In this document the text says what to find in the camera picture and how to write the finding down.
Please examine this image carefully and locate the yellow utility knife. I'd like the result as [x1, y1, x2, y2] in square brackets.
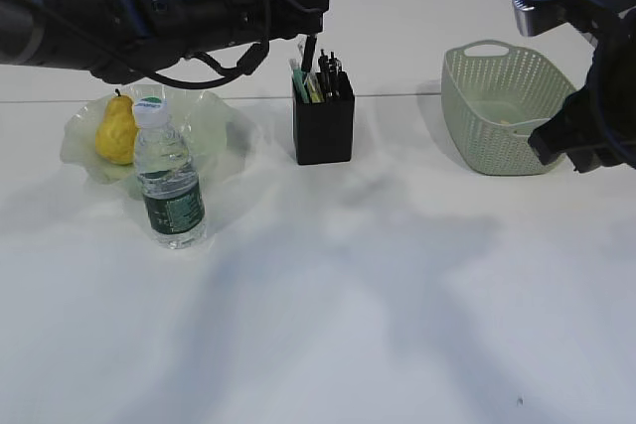
[305, 72, 324, 103]

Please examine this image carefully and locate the clear plastic water bottle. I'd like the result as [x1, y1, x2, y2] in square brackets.
[133, 96, 206, 249]

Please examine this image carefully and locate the green plastic woven basket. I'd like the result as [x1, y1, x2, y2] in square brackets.
[441, 40, 575, 177]

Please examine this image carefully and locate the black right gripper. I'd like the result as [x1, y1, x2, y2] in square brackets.
[528, 9, 635, 174]

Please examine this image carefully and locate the mint green utility knife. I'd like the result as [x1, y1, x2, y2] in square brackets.
[289, 58, 311, 104]

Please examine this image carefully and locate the clear plastic ruler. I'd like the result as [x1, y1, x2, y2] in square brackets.
[298, 36, 317, 76]

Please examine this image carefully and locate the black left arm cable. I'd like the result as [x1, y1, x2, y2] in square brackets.
[9, 0, 279, 90]

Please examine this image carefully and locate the green wavy glass plate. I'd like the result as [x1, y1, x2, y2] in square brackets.
[60, 83, 232, 200]

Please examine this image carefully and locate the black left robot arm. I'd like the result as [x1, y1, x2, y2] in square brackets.
[1, 0, 330, 90]

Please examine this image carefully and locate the yellow pear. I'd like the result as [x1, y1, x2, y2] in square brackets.
[94, 89, 138, 166]

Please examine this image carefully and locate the black square pen holder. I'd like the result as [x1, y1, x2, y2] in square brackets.
[292, 71, 356, 166]

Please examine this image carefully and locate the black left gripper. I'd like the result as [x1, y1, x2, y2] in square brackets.
[133, 0, 332, 61]

